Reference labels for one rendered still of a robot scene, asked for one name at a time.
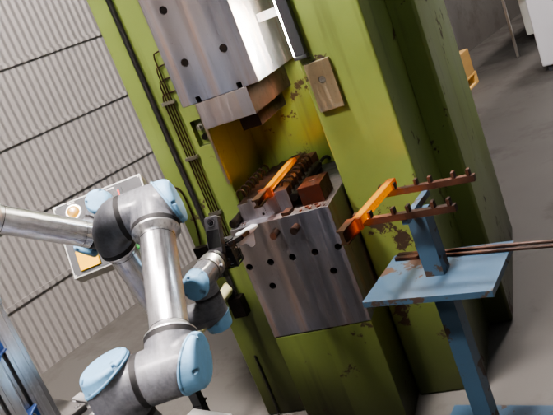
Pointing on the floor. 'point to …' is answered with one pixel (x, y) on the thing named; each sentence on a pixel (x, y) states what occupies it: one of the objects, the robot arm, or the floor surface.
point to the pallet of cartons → (469, 68)
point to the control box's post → (198, 401)
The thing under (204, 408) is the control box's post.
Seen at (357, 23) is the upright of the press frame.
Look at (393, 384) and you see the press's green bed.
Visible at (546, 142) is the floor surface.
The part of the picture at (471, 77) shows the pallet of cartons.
